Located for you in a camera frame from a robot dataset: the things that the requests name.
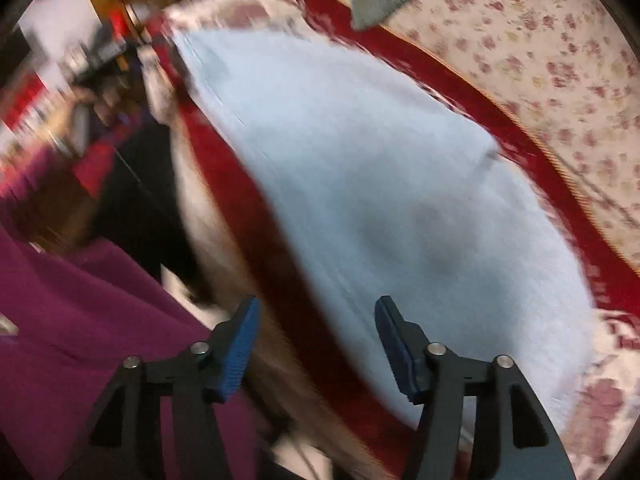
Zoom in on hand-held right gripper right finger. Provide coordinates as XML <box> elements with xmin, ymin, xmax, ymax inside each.
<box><xmin>375</xmin><ymin>296</ymin><xmax>576</xmax><ymax>480</ymax></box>

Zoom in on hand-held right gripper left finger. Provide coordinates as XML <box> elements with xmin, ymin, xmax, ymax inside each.
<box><xmin>60</xmin><ymin>296</ymin><xmax>262</xmax><ymax>480</ymax></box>

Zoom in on light grey pants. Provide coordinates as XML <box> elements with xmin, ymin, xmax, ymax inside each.
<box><xmin>172</xmin><ymin>27</ymin><xmax>598</xmax><ymax>431</ymax></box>

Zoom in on dark cloth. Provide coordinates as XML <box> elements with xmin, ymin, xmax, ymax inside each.
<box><xmin>95</xmin><ymin>125</ymin><xmax>201</xmax><ymax>281</ymax></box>

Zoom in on magenta cloth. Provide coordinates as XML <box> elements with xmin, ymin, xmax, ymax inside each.
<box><xmin>0</xmin><ymin>210</ymin><xmax>281</xmax><ymax>480</ymax></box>

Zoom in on red patterned blanket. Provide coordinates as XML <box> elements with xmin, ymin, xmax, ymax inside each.
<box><xmin>145</xmin><ymin>0</ymin><xmax>640</xmax><ymax>480</ymax></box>

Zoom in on floral bedsheet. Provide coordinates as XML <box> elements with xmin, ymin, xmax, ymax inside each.
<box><xmin>385</xmin><ymin>0</ymin><xmax>640</xmax><ymax>276</ymax></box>

